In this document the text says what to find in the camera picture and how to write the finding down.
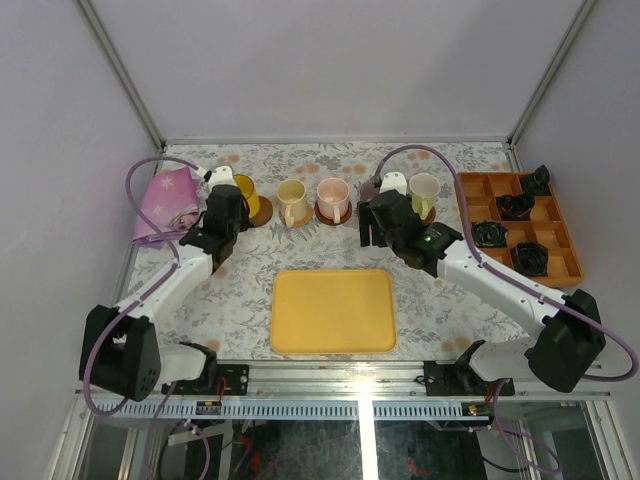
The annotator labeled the purple mug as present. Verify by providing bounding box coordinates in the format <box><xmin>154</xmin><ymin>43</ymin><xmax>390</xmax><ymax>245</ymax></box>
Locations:
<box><xmin>359</xmin><ymin>179</ymin><xmax>380</xmax><ymax>202</ymax></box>

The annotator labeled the yellow glass mug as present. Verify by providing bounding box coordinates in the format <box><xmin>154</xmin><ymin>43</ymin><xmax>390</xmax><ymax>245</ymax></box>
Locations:
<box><xmin>233</xmin><ymin>174</ymin><xmax>260</xmax><ymax>219</ymax></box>

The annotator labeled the dark brown wooden coaster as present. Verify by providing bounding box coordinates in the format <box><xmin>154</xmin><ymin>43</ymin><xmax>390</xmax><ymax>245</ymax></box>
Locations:
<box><xmin>249</xmin><ymin>196</ymin><xmax>273</xmax><ymax>228</ymax></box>

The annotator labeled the pink mug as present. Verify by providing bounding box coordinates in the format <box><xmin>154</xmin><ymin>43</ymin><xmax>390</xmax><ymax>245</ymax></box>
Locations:
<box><xmin>316</xmin><ymin>177</ymin><xmax>350</xmax><ymax>222</ymax></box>

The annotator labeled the light green mug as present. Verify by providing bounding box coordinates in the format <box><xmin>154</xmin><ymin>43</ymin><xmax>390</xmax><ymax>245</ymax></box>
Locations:
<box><xmin>408</xmin><ymin>173</ymin><xmax>441</xmax><ymax>220</ymax></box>

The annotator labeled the woven rattan coaster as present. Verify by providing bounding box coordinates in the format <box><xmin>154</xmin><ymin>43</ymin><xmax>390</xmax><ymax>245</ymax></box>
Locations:
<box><xmin>279</xmin><ymin>204</ymin><xmax>314</xmax><ymax>228</ymax></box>

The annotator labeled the cream yellow mug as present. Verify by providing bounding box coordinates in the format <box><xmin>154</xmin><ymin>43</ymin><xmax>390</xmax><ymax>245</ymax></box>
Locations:
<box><xmin>276</xmin><ymin>179</ymin><xmax>308</xmax><ymax>225</ymax></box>

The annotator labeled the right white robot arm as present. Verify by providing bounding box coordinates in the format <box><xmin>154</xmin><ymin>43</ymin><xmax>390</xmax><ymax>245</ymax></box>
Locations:
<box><xmin>368</xmin><ymin>172</ymin><xmax>606</xmax><ymax>395</ymax></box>

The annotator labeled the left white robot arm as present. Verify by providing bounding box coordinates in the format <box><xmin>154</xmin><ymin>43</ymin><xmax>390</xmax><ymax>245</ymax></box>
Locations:
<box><xmin>79</xmin><ymin>166</ymin><xmax>250</xmax><ymax>402</ymax></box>

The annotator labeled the pink folded cloth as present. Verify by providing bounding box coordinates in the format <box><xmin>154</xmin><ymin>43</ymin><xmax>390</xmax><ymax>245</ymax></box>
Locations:
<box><xmin>133</xmin><ymin>167</ymin><xmax>199</xmax><ymax>246</ymax></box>

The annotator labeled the dark fabric flower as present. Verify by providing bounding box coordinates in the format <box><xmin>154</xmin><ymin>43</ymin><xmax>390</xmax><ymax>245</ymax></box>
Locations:
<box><xmin>472</xmin><ymin>220</ymin><xmax>508</xmax><ymax>248</ymax></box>
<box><xmin>520</xmin><ymin>165</ymin><xmax>551</xmax><ymax>196</ymax></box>
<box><xmin>496</xmin><ymin>193</ymin><xmax>535</xmax><ymax>221</ymax></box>
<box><xmin>510</xmin><ymin>242</ymin><xmax>549</xmax><ymax>277</ymax></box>

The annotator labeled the yellow plastic tray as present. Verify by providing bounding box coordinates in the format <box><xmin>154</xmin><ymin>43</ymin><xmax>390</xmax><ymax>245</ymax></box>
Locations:
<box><xmin>270</xmin><ymin>269</ymin><xmax>397</xmax><ymax>355</ymax></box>

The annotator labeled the orange compartment organizer box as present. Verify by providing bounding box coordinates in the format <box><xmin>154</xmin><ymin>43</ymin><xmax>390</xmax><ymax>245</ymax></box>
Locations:
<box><xmin>456</xmin><ymin>172</ymin><xmax>583</xmax><ymax>288</ymax></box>

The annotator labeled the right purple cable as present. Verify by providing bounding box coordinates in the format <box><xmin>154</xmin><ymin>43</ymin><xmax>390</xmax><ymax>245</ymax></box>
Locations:
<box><xmin>372</xmin><ymin>144</ymin><xmax>640</xmax><ymax>474</ymax></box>

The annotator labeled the purple cable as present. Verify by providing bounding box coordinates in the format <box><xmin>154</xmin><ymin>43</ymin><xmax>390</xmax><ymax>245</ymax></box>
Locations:
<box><xmin>82</xmin><ymin>157</ymin><xmax>211</xmax><ymax>479</ymax></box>
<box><xmin>372</xmin><ymin>144</ymin><xmax>640</xmax><ymax>474</ymax></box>

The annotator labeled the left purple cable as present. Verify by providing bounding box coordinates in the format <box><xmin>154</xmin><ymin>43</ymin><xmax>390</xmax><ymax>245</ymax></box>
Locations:
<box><xmin>82</xmin><ymin>157</ymin><xmax>211</xmax><ymax>479</ymax></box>

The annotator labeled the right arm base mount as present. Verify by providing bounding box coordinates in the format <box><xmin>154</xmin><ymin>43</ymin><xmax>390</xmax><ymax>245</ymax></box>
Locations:
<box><xmin>414</xmin><ymin>340</ymin><xmax>521</xmax><ymax>403</ymax></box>

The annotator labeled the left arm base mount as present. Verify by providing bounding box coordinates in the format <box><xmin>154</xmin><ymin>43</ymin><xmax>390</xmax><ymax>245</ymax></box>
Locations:
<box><xmin>156</xmin><ymin>342</ymin><xmax>250</xmax><ymax>397</ymax></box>

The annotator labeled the aluminium front rail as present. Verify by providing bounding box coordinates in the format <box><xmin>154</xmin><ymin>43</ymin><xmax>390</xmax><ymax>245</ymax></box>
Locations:
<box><xmin>74</xmin><ymin>359</ymin><xmax>614</xmax><ymax>401</ymax></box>

